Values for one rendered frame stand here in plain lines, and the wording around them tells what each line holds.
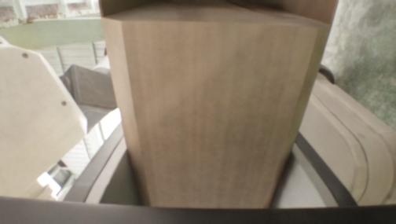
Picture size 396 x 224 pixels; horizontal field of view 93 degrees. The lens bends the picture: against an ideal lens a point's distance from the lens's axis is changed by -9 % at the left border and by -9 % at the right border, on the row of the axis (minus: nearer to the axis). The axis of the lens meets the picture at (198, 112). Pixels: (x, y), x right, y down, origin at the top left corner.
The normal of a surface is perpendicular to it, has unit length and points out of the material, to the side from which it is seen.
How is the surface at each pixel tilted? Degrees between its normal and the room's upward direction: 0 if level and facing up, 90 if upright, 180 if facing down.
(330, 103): 90
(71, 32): 90
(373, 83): 0
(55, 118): 145
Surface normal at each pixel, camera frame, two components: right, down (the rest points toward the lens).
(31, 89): 0.83, -0.39
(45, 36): -0.01, 0.49
